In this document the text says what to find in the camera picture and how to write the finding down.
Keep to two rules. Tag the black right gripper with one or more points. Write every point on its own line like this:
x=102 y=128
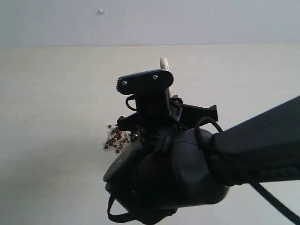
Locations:
x=181 y=114

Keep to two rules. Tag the wooden handled paint brush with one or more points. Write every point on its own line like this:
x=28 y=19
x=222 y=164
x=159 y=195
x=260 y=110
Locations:
x=168 y=77

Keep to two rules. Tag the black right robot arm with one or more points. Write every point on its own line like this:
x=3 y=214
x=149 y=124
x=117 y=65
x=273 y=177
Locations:
x=185 y=159

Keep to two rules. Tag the pile of brown beans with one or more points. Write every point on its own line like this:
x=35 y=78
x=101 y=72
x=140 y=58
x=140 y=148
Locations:
x=117 y=140

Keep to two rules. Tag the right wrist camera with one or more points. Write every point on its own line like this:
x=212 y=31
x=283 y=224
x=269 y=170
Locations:
x=149 y=90

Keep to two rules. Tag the small white wall fixture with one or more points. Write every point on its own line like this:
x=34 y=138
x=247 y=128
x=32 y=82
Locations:
x=100 y=12

